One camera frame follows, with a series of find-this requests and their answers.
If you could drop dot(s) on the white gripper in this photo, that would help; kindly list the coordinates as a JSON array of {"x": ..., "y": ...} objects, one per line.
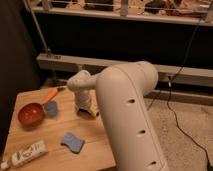
[{"x": 83, "y": 100}]

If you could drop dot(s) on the orange handled brush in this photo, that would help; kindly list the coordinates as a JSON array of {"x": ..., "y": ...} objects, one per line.
[{"x": 54, "y": 91}]

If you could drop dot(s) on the white tube bottle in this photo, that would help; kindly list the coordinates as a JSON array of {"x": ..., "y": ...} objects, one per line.
[{"x": 25, "y": 155}]

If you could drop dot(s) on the small blue sponge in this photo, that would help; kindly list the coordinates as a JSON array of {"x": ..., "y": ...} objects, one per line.
[{"x": 51, "y": 108}]

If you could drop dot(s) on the red bowl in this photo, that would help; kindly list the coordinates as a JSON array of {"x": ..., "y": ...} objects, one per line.
[{"x": 31, "y": 114}]

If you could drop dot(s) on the grey baseboard heater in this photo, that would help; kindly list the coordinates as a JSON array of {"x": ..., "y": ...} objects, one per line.
[{"x": 187, "y": 76}]

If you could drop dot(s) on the cluttered wooden shelf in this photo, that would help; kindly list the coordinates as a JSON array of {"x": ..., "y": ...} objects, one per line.
[{"x": 186, "y": 12}]

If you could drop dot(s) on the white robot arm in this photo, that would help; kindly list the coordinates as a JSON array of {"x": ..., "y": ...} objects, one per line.
[{"x": 120, "y": 91}]

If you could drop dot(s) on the blue cloth sponge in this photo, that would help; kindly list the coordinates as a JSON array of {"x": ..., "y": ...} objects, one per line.
[{"x": 72, "y": 142}]

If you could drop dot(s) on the metal pole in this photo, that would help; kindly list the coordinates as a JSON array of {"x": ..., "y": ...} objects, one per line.
[{"x": 37, "y": 26}]

